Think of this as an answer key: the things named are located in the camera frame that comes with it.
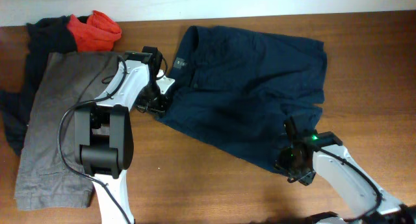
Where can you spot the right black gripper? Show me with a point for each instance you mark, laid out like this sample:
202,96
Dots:
305,177

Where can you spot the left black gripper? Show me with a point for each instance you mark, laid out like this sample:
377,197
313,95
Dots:
162,106

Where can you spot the navy blue shorts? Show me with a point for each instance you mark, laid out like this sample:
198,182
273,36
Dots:
234,88

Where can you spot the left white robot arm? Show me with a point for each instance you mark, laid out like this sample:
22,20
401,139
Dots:
103,136

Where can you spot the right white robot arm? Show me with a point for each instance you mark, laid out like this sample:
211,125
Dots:
312,153

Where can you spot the red garment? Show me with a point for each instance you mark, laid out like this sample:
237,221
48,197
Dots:
96,32

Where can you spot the black garment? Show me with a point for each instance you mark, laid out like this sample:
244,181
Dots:
49,35

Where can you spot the grey folded shorts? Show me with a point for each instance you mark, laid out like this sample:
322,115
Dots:
43,181

